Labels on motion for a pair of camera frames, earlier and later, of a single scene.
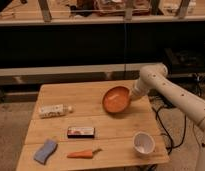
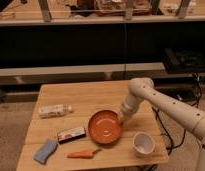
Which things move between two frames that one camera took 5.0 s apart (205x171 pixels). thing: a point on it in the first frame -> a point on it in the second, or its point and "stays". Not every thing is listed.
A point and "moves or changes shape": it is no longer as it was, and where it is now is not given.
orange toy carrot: (85, 154) stays
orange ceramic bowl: (117, 99) -> (105, 127)
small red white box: (80, 132) moves or changes shape
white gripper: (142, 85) -> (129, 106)
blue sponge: (45, 151) stays
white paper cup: (143, 143) stays
